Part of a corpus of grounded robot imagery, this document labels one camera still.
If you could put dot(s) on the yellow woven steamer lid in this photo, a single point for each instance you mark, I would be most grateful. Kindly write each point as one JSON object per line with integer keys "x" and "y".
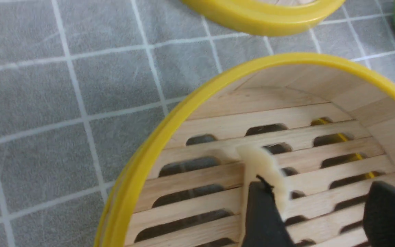
{"x": 265, "y": 18}

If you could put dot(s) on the grey checked tablecloth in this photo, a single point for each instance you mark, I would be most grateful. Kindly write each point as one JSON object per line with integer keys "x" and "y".
{"x": 84, "y": 82}

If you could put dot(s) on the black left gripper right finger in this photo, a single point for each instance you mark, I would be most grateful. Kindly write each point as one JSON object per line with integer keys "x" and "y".
{"x": 379, "y": 215}

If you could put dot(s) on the yellow bamboo steamer tray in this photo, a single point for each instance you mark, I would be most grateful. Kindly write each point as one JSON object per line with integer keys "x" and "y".
{"x": 182, "y": 187}

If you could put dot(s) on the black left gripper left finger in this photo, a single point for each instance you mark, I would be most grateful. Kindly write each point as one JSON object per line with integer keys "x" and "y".
{"x": 264, "y": 226}

